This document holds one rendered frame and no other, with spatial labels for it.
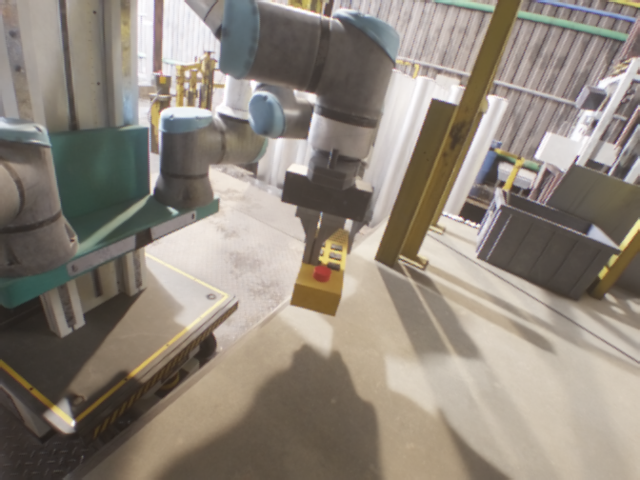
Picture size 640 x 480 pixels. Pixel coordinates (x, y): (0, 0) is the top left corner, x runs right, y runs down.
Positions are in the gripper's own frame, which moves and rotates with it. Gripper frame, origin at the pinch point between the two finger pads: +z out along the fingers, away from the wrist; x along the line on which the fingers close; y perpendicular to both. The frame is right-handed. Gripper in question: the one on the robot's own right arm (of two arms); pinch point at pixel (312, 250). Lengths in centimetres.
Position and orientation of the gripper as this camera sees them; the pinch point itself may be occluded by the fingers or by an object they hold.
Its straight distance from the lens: 53.4
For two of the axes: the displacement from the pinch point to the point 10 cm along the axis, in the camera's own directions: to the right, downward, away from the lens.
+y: 1.3, -4.7, 8.7
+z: -2.2, 8.4, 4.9
